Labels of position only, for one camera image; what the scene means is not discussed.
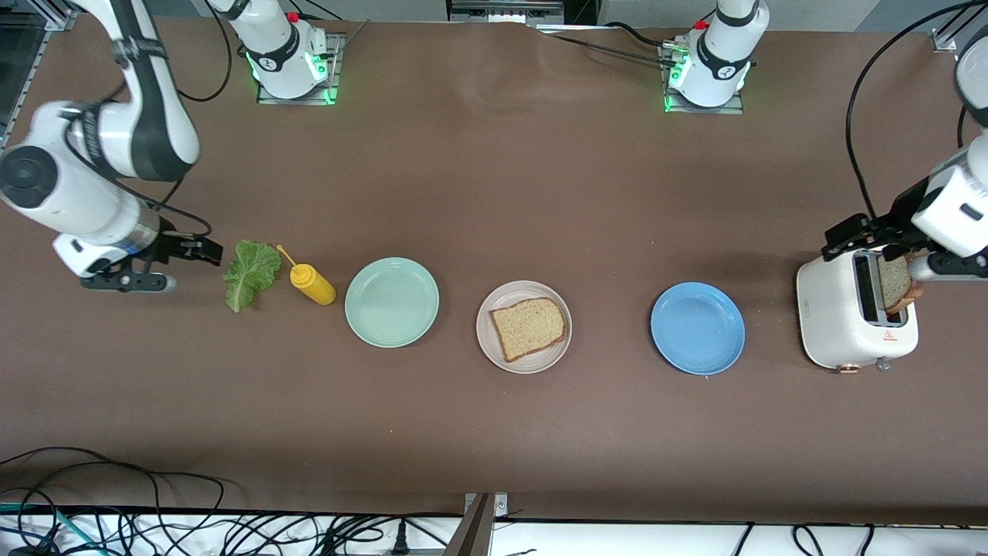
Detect teal cable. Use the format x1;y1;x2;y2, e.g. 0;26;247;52
0;502;101;556

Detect blue plate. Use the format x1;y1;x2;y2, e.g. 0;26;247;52
650;281;746;377

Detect aluminium frame bracket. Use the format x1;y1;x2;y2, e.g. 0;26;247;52
444;492;510;556

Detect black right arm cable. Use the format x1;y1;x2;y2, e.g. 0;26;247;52
66;0;234;236

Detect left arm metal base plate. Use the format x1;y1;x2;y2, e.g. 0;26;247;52
660;45;746;116

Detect green lettuce leaf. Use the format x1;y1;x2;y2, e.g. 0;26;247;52
222;239;285;314

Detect long black looping cable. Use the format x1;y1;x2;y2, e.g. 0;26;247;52
0;446;226;556

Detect beige plate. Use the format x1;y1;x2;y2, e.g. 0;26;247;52
475;280;574;375

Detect brown bread slice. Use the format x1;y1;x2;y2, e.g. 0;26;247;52
877;253;924;315
489;297;569;363

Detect aluminium profile bar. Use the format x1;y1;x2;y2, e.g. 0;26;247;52
930;0;988;53
0;0;82;33

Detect yellow squeeze bottle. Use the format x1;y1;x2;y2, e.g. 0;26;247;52
276;244;337;307

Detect mint green plate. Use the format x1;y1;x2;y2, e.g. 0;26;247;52
344;256;441;349

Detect white two-slot toaster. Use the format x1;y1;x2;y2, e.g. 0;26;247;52
796;241;920;374

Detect metal frame block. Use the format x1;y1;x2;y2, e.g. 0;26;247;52
446;0;566;25

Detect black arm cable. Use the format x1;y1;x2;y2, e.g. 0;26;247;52
66;0;234;236
846;0;988;222

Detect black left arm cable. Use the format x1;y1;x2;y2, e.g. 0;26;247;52
846;0;988;222

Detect black base connector cables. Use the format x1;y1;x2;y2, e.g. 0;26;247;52
533;22;680;69

